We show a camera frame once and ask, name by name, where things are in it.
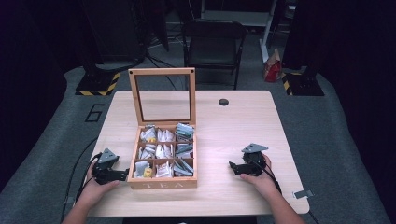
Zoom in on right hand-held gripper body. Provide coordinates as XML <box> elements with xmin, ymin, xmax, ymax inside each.
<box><xmin>241</xmin><ymin>143</ymin><xmax>269</xmax><ymax>177</ymax></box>

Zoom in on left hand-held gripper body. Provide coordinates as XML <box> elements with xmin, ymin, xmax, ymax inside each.
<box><xmin>91</xmin><ymin>147</ymin><xmax>121</xmax><ymax>186</ymax></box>

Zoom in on wooden tea box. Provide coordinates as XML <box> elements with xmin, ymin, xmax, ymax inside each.
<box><xmin>126</xmin><ymin>67</ymin><xmax>199</xmax><ymax>190</ymax></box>

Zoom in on person's left hand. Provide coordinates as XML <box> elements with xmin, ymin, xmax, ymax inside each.
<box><xmin>83</xmin><ymin>160</ymin><xmax>120</xmax><ymax>203</ymax></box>

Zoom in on person's right hand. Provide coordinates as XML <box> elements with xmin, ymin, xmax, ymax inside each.
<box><xmin>239</xmin><ymin>153</ymin><xmax>279</xmax><ymax>198</ymax></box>

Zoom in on assorted tea bag packets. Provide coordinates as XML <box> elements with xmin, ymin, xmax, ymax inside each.
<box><xmin>134</xmin><ymin>122</ymin><xmax>196</xmax><ymax>179</ymax></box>

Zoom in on grey tag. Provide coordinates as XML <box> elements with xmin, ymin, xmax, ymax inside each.
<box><xmin>292</xmin><ymin>189</ymin><xmax>316</xmax><ymax>200</ymax></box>

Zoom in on striped black stand base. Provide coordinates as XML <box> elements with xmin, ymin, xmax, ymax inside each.
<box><xmin>75</xmin><ymin>70</ymin><xmax>121</xmax><ymax>97</ymax></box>
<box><xmin>280</xmin><ymin>71</ymin><xmax>325</xmax><ymax>97</ymax></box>

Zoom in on red paper bag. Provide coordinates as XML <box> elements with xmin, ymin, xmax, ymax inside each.
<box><xmin>262</xmin><ymin>48</ymin><xmax>283</xmax><ymax>84</ymax></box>

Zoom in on black folding chair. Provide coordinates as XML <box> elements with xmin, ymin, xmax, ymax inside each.
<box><xmin>181</xmin><ymin>19</ymin><xmax>249</xmax><ymax>91</ymax></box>

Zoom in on dark cabinet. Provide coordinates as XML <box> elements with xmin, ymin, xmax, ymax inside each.
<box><xmin>78</xmin><ymin>0</ymin><xmax>149</xmax><ymax>64</ymax></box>

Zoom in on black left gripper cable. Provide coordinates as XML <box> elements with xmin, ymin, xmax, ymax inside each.
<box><xmin>60</xmin><ymin>151</ymin><xmax>104</xmax><ymax>223</ymax></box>

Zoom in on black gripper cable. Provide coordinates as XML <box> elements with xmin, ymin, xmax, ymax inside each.
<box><xmin>248</xmin><ymin>158</ymin><xmax>321</xmax><ymax>224</ymax></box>
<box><xmin>60</xmin><ymin>151</ymin><xmax>104</xmax><ymax>223</ymax></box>

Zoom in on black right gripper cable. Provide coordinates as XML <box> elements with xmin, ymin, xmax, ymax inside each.
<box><xmin>248</xmin><ymin>158</ymin><xmax>321</xmax><ymax>224</ymax></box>

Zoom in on black floor cable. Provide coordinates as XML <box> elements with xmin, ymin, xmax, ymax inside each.
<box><xmin>144</xmin><ymin>50</ymin><xmax>188</xmax><ymax>91</ymax></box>

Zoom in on white desk frame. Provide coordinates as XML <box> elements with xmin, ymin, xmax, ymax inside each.
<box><xmin>200</xmin><ymin>0</ymin><xmax>279</xmax><ymax>64</ymax></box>

